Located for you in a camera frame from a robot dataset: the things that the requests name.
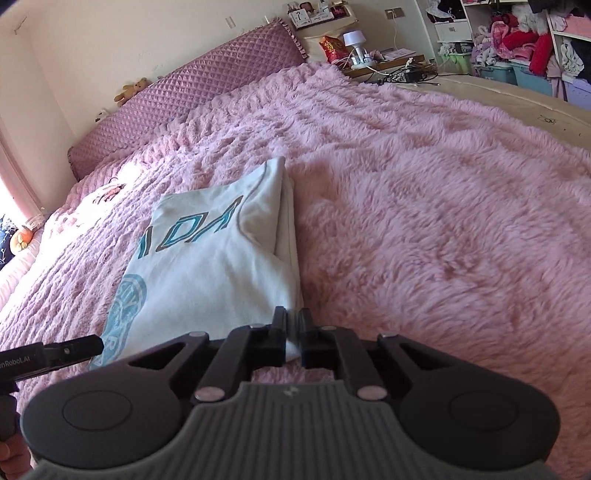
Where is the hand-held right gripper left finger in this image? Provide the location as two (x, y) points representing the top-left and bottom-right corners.
(126, 305), (288, 407)

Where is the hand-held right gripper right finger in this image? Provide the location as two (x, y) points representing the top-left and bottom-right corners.
(295, 308), (456, 407)

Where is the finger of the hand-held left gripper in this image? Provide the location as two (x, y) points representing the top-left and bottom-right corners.
(44, 335), (105, 370)

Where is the white printed t-shirt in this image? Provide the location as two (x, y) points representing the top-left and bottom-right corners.
(88, 156), (305, 370)

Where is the dark clothes heap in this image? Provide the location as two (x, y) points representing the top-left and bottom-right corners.
(425, 0), (467, 24)

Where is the pile of pink clothes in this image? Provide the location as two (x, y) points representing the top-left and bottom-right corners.
(471, 9), (555, 77)

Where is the person's left hand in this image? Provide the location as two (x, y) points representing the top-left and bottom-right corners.
(0, 436), (33, 480)

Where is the orange plush toy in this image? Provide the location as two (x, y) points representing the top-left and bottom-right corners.
(11, 225), (35, 254)

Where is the pink fluffy blanket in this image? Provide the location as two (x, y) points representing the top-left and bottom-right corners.
(185, 62), (591, 480)

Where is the purple quilted headboard cushion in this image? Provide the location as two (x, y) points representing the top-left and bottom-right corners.
(68, 17), (309, 182)

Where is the wooden bedside table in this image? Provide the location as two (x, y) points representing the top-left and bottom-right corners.
(344, 46), (439, 86)

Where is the brown teddy bear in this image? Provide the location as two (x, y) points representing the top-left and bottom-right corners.
(113, 78), (152, 108)

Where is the red snack bag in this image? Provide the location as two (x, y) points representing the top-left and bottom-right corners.
(320, 36), (348, 65)

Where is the white table lamp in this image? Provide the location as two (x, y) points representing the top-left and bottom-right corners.
(342, 30), (368, 65)

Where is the beige mattress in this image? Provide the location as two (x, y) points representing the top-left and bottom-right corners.
(416, 74), (591, 151)

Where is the green storage bin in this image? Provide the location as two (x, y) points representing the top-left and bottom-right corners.
(438, 51), (474, 77)

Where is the beige headboard shelf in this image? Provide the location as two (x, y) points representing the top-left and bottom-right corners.
(286, 2), (358, 33)

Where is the teal storage bin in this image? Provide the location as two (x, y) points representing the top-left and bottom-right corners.
(473, 62), (515, 84)
(510, 60), (552, 95)

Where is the white storage basket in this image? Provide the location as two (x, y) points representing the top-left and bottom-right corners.
(434, 21), (472, 44)

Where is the purple storage bin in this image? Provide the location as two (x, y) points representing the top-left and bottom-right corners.
(563, 76), (591, 112)

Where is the red garment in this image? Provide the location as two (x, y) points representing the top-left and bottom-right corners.
(501, 30), (555, 77)

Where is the white shelf unit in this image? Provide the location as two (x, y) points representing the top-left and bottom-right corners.
(462, 0), (591, 102)

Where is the tangle of black cables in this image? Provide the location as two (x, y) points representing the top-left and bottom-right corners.
(379, 62), (441, 88)

